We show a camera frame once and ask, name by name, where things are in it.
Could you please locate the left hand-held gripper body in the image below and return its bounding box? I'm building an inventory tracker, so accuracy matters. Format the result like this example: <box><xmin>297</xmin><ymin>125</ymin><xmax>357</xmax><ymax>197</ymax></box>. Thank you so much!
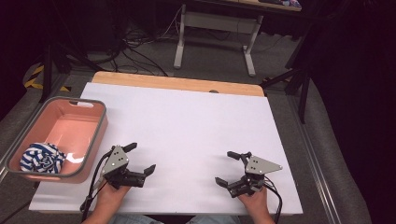
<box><xmin>102</xmin><ymin>145</ymin><xmax>148</xmax><ymax>189</ymax></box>

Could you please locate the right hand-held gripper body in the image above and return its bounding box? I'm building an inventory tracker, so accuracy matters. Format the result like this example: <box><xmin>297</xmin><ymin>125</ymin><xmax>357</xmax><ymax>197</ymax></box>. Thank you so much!
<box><xmin>228</xmin><ymin>155</ymin><xmax>284</xmax><ymax>199</ymax></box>

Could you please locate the pink plastic basin grey rim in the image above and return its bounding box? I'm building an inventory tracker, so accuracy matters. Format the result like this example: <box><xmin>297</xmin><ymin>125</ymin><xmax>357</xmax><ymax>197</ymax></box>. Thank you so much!
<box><xmin>4</xmin><ymin>96</ymin><xmax>109</xmax><ymax>185</ymax></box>

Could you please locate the blue white striped baby romper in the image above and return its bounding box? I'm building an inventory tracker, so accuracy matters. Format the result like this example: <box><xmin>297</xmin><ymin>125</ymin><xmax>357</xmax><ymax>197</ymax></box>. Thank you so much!
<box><xmin>19</xmin><ymin>142</ymin><xmax>67</xmax><ymax>175</ymax></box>

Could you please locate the person's left hand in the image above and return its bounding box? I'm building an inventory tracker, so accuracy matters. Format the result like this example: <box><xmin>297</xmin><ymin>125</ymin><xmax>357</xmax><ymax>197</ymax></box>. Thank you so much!
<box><xmin>95</xmin><ymin>182</ymin><xmax>132</xmax><ymax>210</ymax></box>

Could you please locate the person's right hand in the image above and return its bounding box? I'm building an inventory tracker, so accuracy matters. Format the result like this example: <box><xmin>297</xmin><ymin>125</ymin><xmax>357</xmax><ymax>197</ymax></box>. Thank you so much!
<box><xmin>237</xmin><ymin>186</ymin><xmax>269</xmax><ymax>216</ymax></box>

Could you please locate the person's light blue clothing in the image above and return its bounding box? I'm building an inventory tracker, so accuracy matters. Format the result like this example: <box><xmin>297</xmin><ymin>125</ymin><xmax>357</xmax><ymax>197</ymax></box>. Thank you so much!
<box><xmin>108</xmin><ymin>214</ymin><xmax>242</xmax><ymax>224</ymax></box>

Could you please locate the blue white striped shirt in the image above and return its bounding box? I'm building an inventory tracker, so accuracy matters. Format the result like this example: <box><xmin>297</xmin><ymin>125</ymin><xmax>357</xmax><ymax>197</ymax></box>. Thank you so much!
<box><xmin>28</xmin><ymin>82</ymin><xmax>304</xmax><ymax>216</ymax></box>

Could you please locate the black metal stand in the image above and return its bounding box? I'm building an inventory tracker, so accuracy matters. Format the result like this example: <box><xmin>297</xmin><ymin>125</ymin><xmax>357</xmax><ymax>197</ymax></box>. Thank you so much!
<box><xmin>260</xmin><ymin>27</ymin><xmax>312</xmax><ymax>124</ymax></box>

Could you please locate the black tripod stand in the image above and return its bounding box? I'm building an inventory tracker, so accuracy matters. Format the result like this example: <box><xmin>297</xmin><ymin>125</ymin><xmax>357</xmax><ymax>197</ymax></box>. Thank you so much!
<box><xmin>38</xmin><ymin>40</ymin><xmax>104</xmax><ymax>104</ymax></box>

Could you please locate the yellow black hazard tape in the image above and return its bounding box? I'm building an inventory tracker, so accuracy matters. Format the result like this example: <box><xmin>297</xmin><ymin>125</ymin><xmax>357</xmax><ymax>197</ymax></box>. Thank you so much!
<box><xmin>23</xmin><ymin>64</ymin><xmax>72</xmax><ymax>92</ymax></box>

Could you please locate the black curtain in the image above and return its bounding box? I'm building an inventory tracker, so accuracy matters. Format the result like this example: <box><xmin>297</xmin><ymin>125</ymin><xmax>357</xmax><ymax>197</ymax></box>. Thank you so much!
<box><xmin>307</xmin><ymin>0</ymin><xmax>396</xmax><ymax>224</ymax></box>

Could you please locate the wooden desk top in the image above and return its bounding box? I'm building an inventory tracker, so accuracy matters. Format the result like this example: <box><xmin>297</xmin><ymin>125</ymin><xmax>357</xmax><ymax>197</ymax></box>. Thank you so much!
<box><xmin>183</xmin><ymin>0</ymin><xmax>303</xmax><ymax>13</ymax></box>

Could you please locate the colourful cloth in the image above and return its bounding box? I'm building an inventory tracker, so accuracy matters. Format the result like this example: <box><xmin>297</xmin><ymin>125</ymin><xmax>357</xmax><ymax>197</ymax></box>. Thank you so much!
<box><xmin>280</xmin><ymin>0</ymin><xmax>303</xmax><ymax>8</ymax></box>

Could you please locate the right hand-held gripper black cable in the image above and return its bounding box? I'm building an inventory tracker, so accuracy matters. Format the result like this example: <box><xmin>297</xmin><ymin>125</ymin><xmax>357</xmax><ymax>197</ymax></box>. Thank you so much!
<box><xmin>262</xmin><ymin>175</ymin><xmax>284</xmax><ymax>224</ymax></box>

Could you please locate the hand-held gripper black cable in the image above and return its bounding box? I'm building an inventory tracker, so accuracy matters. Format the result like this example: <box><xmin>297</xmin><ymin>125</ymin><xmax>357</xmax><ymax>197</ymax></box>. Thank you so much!
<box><xmin>262</xmin><ymin>175</ymin><xmax>284</xmax><ymax>224</ymax></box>
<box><xmin>78</xmin><ymin>148</ymin><xmax>113</xmax><ymax>222</ymax></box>

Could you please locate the left hand-held gripper black cable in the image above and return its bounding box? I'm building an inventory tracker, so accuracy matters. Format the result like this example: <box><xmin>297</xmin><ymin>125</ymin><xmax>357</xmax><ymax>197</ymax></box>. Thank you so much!
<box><xmin>78</xmin><ymin>148</ymin><xmax>113</xmax><ymax>222</ymax></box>

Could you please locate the bundle of floor cables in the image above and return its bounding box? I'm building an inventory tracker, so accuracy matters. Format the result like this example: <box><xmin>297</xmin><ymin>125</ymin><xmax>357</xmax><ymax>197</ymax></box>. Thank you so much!
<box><xmin>90</xmin><ymin>6</ymin><xmax>185</xmax><ymax>77</ymax></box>

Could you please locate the grey metal desk frame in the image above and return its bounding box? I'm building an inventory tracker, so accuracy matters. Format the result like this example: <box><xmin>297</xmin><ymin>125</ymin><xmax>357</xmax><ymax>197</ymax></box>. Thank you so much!
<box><xmin>173</xmin><ymin>3</ymin><xmax>264</xmax><ymax>77</ymax></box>

